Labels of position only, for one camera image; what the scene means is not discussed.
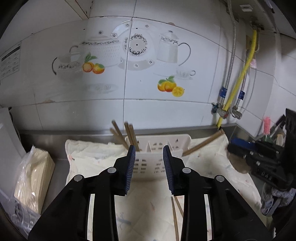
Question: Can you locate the beige plastic utensil holder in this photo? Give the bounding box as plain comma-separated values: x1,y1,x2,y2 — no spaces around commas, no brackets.
132,134,191,182

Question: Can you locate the grey gloved hand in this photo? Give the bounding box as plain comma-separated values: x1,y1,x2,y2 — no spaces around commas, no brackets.
261,183,295,217

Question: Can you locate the stainless steel pot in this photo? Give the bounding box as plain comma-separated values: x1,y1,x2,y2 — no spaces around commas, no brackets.
227,147,251,174

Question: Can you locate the pink bottle brush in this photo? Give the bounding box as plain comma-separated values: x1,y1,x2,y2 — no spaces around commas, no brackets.
263,116,271,136

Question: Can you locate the cream quilted mat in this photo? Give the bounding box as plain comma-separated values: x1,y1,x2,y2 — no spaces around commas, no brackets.
65,135,270,240

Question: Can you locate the steel angle valve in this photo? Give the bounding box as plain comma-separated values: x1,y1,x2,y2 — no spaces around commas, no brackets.
231,106,242,120

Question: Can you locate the bagged beige napkin stack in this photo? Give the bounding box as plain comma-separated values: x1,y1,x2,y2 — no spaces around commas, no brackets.
14,146,55,214

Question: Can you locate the white countertop appliance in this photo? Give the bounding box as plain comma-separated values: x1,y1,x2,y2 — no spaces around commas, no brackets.
1,108,26,200

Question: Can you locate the red handled water valve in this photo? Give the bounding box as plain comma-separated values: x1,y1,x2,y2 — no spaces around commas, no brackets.
211,103,228,119

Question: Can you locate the braided steel hose right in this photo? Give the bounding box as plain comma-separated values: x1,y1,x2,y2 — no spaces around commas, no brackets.
234,46,251,110

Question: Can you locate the braided steel hose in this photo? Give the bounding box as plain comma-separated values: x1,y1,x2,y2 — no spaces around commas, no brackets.
219,0,237,107
234,46,251,110

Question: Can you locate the braided steel hose left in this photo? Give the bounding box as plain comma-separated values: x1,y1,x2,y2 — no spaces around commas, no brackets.
219,0,237,107

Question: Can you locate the yellow gas hose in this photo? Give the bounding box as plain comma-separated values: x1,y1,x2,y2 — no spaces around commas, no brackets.
216,29,258,129

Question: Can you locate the wall instruction label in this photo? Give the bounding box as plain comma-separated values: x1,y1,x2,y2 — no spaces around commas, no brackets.
1,42,22,81

